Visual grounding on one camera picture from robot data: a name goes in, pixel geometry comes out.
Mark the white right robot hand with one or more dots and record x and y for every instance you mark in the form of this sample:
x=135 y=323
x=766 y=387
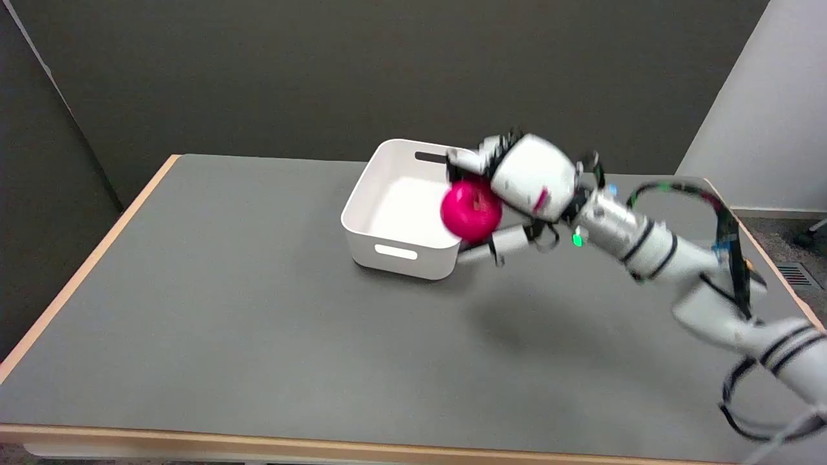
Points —
x=533 y=173

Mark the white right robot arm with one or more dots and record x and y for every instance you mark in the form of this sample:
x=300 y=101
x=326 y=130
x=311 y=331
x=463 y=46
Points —
x=652 y=248

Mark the white plastic box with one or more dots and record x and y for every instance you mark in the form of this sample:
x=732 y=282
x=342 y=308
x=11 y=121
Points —
x=395 y=213

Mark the black floor vent grille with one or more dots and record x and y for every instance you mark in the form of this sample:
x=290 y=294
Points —
x=799 y=275

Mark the red apple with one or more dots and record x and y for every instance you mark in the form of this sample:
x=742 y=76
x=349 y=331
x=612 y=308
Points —
x=470 y=210

